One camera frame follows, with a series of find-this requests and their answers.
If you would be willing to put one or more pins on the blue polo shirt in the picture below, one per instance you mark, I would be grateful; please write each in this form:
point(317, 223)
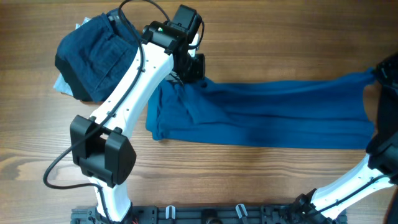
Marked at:
point(312, 114)

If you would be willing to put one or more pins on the black garment at right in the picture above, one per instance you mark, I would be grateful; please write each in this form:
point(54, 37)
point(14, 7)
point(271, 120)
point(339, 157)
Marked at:
point(387, 127)

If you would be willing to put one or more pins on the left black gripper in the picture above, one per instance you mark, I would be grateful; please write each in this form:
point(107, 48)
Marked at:
point(198, 71)

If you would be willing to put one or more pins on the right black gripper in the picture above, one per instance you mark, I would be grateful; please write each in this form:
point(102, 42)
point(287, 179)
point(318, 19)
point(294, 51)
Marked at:
point(384, 73)

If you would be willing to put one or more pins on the folded dark denim jeans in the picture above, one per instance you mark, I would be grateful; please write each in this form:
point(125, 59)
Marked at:
point(100, 51)

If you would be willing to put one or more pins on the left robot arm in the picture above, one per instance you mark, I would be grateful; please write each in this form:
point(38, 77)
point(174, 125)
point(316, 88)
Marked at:
point(101, 146)

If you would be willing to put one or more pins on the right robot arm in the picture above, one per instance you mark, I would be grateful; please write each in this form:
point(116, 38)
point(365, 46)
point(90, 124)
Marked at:
point(378, 169)

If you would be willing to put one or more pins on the folded black garment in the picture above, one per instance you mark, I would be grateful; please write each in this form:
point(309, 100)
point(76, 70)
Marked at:
point(72, 78)

